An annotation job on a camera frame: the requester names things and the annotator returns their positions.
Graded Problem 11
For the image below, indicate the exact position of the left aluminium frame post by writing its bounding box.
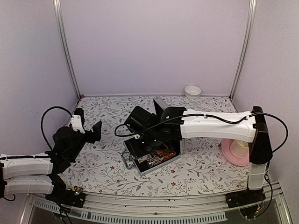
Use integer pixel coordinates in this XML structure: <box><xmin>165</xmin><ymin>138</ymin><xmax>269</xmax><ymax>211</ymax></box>
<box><xmin>53</xmin><ymin>0</ymin><xmax>81</xmax><ymax>99</ymax></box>

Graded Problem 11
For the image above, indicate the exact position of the right aluminium frame post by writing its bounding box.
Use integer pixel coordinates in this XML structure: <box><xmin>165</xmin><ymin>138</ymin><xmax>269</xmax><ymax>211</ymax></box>
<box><xmin>229</xmin><ymin>0</ymin><xmax>257</xmax><ymax>101</ymax></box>

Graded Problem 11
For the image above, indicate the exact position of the cream cup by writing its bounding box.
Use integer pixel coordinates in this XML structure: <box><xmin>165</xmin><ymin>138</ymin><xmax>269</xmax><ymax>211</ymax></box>
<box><xmin>229</xmin><ymin>140</ymin><xmax>249</xmax><ymax>159</ymax></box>

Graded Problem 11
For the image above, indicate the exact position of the blue card deck box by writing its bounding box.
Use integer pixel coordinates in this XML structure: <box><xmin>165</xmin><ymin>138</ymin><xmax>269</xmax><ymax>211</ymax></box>
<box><xmin>137</xmin><ymin>154</ymin><xmax>152</xmax><ymax>163</ymax></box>

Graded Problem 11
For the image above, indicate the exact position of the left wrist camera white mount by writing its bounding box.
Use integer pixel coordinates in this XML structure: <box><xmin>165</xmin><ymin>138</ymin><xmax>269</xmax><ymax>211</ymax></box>
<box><xmin>71</xmin><ymin>108</ymin><xmax>85</xmax><ymax>134</ymax></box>

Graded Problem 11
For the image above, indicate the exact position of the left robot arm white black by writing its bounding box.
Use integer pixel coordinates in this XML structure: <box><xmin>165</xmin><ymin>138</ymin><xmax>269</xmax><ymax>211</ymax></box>
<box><xmin>0</xmin><ymin>108</ymin><xmax>102</xmax><ymax>205</ymax></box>

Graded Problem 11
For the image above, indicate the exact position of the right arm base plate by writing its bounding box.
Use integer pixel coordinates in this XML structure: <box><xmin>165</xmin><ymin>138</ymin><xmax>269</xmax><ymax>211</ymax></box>
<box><xmin>225</xmin><ymin>187</ymin><xmax>266</xmax><ymax>208</ymax></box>

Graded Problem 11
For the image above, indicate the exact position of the floral table mat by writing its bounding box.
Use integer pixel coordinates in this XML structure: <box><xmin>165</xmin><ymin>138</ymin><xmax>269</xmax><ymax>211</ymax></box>
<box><xmin>60</xmin><ymin>96</ymin><xmax>249</xmax><ymax>197</ymax></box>

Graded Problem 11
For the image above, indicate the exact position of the pink plate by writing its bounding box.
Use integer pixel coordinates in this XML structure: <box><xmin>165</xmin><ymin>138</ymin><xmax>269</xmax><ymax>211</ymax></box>
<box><xmin>221</xmin><ymin>139</ymin><xmax>249</xmax><ymax>167</ymax></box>

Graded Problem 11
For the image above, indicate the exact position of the aluminium poker case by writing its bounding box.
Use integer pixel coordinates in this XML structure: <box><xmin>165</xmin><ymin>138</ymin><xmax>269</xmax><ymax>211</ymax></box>
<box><xmin>121</xmin><ymin>97</ymin><xmax>186</xmax><ymax>175</ymax></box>

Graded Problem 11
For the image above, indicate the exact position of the blue poker chip stack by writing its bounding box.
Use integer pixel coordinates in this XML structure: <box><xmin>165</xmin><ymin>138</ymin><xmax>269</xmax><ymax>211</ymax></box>
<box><xmin>147</xmin><ymin>157</ymin><xmax>163</xmax><ymax>168</ymax></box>

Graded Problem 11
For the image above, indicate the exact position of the aluminium frame post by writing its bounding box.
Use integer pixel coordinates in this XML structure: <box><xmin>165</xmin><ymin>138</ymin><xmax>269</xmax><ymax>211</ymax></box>
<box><xmin>53</xmin><ymin>0</ymin><xmax>81</xmax><ymax>99</ymax></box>
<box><xmin>229</xmin><ymin>0</ymin><xmax>257</xmax><ymax>101</ymax></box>

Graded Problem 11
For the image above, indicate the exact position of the white bowl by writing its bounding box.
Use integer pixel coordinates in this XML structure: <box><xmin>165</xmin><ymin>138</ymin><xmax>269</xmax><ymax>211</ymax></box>
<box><xmin>184</xmin><ymin>85</ymin><xmax>201</xmax><ymax>99</ymax></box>

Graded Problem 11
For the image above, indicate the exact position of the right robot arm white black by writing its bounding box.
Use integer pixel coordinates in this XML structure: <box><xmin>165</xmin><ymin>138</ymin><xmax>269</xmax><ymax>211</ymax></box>
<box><xmin>124</xmin><ymin>106</ymin><xmax>274</xmax><ymax>203</ymax></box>

